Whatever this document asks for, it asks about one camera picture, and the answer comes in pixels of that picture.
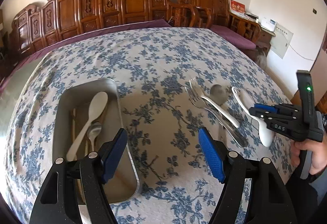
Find small metal spoon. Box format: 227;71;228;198
86;122;102;152

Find long carved wooden sofa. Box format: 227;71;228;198
8;0;198;59

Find white wall cabinet door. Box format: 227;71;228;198
270;23;294;59

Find white plastic spoon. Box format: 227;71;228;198
66;91;108;162

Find wooden side table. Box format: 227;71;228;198
256;27;275;56

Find carved wooden armchair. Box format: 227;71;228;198
178;0;264;61

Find red calendar card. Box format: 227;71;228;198
230;0;245;13

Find person's right hand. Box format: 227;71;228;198
290;131;327;177

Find white device on side table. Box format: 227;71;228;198
259;17;277;33

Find blue floral tablecloth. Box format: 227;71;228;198
1;28;288;223

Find white plastic fork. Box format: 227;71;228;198
189;78;240;128

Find purple armchair cushion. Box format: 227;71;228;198
210;25;256;50

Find white ladle spoon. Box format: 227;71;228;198
232;87;274;147

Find large metal spoon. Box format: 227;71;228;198
209;84;228;106

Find metal fork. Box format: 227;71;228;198
185;86;248;148

